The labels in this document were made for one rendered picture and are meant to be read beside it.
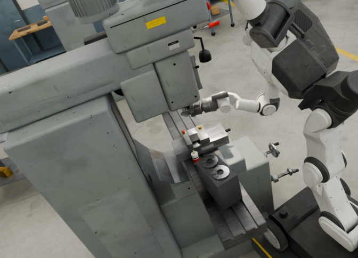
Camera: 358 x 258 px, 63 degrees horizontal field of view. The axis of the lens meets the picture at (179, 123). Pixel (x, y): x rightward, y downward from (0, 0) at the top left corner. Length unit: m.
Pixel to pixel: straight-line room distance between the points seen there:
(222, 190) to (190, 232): 0.83
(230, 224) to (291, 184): 1.40
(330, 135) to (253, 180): 0.81
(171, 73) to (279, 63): 0.52
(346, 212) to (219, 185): 0.69
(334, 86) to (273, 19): 0.34
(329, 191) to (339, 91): 0.62
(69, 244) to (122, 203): 1.44
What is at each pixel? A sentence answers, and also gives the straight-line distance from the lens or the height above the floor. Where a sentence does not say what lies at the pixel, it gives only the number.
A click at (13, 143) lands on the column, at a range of 1.49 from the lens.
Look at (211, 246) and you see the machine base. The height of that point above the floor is 0.20.
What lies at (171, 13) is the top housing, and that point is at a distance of 1.37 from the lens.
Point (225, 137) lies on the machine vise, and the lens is 1.86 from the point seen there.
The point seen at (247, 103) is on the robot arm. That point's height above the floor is 1.19.
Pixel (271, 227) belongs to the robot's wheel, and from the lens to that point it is 1.88.
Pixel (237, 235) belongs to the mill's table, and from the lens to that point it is 1.49.
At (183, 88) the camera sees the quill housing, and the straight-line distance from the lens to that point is 1.54.
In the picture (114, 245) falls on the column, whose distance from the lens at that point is 2.02.
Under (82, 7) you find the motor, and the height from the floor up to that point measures 1.96.
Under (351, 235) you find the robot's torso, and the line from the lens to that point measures 1.72.
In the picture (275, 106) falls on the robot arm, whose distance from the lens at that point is 1.75.
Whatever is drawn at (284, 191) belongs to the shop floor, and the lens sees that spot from 2.78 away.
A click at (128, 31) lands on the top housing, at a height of 1.82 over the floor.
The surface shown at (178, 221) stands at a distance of 2.10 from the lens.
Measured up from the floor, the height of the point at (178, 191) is 0.80.
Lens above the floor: 2.19
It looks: 36 degrees down
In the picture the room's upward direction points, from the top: 19 degrees counter-clockwise
